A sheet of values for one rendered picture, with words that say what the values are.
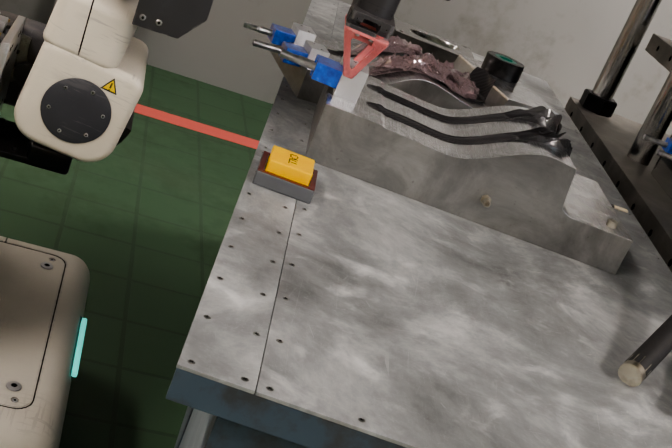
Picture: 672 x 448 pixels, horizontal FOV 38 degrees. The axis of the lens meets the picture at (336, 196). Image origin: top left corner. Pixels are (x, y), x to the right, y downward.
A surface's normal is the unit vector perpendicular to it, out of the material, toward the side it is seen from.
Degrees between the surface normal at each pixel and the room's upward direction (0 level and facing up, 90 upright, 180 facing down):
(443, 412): 0
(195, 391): 90
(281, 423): 90
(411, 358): 0
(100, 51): 90
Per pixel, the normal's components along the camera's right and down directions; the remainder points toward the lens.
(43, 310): 0.36, -0.87
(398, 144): -0.04, 0.36
